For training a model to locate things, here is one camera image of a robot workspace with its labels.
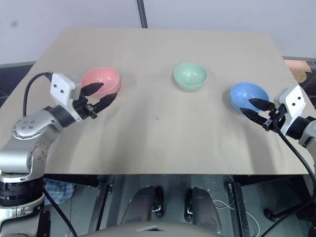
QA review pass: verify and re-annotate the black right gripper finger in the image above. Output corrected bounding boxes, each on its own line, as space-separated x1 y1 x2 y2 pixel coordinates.
248 98 276 112
239 107 269 126

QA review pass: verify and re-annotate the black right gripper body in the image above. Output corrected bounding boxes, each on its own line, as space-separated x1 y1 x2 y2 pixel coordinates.
262 104 287 133

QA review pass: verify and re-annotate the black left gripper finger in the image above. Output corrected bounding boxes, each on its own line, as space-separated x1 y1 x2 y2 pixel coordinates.
91 93 118 115
79 82 104 98

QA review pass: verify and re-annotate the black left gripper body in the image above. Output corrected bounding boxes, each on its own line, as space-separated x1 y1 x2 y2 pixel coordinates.
72 94 99 122

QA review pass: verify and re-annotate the pink red plastic bowl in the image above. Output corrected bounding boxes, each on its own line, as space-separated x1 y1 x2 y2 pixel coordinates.
80 67 121 99

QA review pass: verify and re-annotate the blue plastic bowl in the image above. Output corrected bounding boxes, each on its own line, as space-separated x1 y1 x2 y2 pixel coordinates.
230 82 270 115

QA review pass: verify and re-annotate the brown cardboard box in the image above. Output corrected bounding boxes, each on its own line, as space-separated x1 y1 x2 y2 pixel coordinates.
283 59 313 83

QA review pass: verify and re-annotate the green plastic bowl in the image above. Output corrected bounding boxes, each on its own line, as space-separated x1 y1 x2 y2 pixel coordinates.
173 62 209 92

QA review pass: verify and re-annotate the blue plaid cloth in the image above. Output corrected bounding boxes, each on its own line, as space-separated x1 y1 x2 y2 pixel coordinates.
42 178 75 205

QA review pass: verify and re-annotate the dark vertical pole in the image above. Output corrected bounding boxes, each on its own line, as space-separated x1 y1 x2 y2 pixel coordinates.
136 0 149 29

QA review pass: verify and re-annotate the dark rounded robot foot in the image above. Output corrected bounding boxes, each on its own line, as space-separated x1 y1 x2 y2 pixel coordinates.
184 186 223 234
122 186 164 230

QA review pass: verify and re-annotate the grey robot torso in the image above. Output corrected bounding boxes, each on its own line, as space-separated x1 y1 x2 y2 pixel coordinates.
82 220 224 237

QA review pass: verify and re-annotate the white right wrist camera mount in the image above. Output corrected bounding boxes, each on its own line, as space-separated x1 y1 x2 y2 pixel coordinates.
273 85 308 137

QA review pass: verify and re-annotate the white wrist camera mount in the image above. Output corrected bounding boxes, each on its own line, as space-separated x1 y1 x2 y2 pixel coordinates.
49 73 82 123
273 85 308 137

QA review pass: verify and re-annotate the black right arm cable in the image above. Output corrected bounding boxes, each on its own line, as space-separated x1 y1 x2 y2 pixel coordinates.
271 118 316 180

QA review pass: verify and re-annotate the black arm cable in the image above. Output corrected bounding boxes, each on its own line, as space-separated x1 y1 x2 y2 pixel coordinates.
271 118 316 180
23 72 53 117

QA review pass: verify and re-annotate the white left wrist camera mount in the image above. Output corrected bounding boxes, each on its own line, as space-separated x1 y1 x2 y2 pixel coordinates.
49 73 82 123

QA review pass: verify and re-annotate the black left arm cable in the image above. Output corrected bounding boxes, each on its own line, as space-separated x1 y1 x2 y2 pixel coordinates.
23 72 53 117

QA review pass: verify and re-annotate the black table frame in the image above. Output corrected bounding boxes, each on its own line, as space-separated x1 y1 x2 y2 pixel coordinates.
43 173 316 237

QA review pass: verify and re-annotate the black floor cable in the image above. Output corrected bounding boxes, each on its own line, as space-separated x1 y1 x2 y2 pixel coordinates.
258 200 316 237

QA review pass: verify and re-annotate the thin white floor cable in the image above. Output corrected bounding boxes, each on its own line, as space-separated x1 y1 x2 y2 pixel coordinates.
213 199 260 237

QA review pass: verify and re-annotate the black body cable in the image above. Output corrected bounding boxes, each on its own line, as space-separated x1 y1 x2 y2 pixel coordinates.
43 189 78 237

